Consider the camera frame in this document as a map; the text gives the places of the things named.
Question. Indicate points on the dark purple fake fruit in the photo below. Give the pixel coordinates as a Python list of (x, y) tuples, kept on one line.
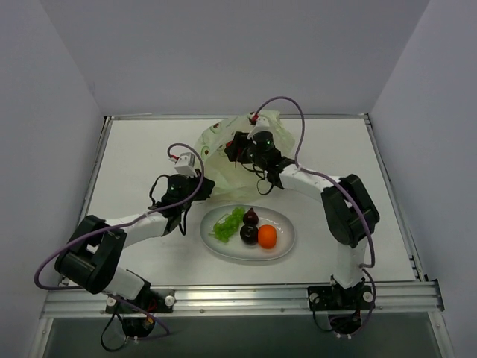
[(251, 218)]

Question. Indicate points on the green fake grapes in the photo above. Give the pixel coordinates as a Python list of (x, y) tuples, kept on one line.
[(228, 225)]

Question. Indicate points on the aluminium front rail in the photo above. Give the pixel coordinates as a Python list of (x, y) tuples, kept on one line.
[(243, 300)]

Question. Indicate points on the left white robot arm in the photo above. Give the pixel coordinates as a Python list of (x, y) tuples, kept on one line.
[(91, 259)]

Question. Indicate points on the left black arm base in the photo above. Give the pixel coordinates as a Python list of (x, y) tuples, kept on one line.
[(138, 316)]

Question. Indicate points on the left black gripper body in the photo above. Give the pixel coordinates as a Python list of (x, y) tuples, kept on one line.
[(205, 186)]

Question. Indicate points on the white oval plate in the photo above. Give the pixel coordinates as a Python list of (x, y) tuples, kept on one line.
[(236, 249)]

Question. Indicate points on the orange fake fruit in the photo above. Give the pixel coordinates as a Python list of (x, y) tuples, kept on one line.
[(267, 236)]

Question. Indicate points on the dark round fake fruit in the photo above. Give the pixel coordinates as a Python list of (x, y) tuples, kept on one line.
[(249, 234)]

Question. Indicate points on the translucent plastic bag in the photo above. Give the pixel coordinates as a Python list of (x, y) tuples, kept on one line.
[(234, 183)]

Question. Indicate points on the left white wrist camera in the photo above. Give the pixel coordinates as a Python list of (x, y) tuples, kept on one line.
[(185, 165)]

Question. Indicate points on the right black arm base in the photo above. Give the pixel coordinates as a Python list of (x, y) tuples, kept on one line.
[(344, 312)]

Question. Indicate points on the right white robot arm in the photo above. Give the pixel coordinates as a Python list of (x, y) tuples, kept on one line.
[(350, 212)]

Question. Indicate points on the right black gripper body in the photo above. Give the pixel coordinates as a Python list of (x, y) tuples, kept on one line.
[(234, 148)]

